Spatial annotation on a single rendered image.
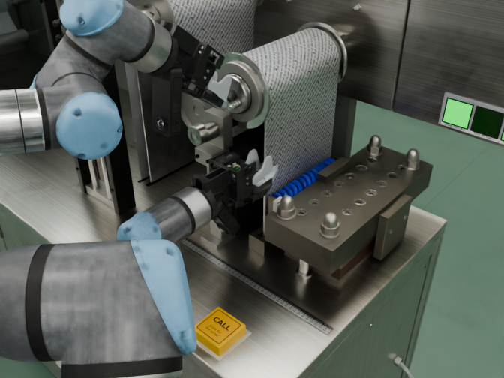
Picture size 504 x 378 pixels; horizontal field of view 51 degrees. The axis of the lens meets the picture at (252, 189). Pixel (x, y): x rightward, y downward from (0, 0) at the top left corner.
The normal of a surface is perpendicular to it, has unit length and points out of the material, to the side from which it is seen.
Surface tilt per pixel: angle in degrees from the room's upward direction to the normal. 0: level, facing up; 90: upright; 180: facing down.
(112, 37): 102
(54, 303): 47
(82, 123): 91
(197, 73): 90
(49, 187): 0
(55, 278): 26
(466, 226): 0
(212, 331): 0
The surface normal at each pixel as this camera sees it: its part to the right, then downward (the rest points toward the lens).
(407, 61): -0.66, 0.42
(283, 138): 0.75, 0.36
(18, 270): -0.06, -0.60
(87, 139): 0.42, 0.51
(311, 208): 0.00, -0.83
